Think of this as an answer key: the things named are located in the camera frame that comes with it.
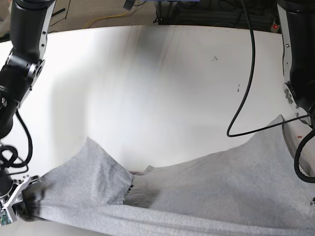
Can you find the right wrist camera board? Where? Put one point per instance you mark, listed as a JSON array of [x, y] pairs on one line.
[[7, 216]]

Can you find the grey T-shirt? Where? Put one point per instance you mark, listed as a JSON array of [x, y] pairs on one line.
[[249, 190]]

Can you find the white power strip red switch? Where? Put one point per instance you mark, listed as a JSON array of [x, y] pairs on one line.
[[275, 26]]

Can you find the black rod on floor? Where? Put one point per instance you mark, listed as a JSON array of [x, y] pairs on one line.
[[58, 15]]

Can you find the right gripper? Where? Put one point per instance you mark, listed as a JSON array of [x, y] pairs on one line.
[[28, 200]]

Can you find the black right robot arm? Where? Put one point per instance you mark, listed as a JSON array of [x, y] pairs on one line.
[[29, 25]]

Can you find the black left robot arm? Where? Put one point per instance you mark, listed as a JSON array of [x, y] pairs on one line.
[[297, 19]]

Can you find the black brush on floor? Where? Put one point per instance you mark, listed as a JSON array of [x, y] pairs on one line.
[[128, 5]]

